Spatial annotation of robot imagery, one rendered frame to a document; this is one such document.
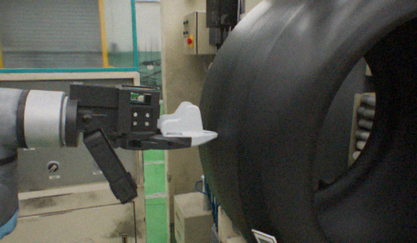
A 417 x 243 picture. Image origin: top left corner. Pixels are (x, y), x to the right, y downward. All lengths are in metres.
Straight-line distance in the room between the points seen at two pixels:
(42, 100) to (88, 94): 0.05
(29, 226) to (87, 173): 0.22
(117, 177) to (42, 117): 0.12
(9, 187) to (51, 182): 0.67
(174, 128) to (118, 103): 0.08
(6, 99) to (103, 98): 0.11
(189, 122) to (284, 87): 0.14
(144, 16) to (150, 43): 0.74
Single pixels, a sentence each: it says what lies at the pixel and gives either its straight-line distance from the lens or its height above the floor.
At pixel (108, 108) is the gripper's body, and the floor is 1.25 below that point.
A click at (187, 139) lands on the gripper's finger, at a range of 0.45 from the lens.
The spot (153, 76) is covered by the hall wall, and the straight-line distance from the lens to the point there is 9.42.
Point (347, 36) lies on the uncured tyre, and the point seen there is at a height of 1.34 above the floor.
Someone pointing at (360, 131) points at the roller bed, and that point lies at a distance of 1.13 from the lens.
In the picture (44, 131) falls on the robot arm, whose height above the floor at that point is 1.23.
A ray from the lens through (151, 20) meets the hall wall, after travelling 9.52.
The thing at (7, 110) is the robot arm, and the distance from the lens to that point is 0.44.
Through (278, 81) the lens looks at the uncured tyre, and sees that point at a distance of 0.41.
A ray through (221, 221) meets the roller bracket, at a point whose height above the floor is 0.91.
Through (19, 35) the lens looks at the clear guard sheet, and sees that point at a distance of 1.05.
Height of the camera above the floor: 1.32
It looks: 12 degrees down
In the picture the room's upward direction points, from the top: straight up
